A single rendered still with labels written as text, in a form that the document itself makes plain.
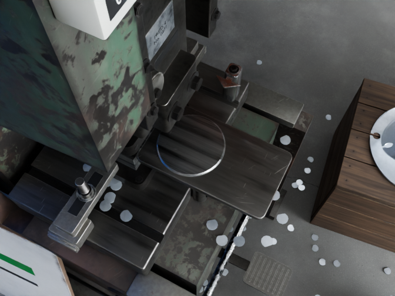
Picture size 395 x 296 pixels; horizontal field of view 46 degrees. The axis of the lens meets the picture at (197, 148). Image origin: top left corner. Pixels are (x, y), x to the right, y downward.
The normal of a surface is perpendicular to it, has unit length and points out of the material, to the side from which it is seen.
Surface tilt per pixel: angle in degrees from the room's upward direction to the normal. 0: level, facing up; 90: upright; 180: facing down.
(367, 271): 0
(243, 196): 0
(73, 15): 90
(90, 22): 90
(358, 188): 0
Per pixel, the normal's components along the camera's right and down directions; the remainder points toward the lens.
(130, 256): 0.00, -0.44
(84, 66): 0.88, 0.42
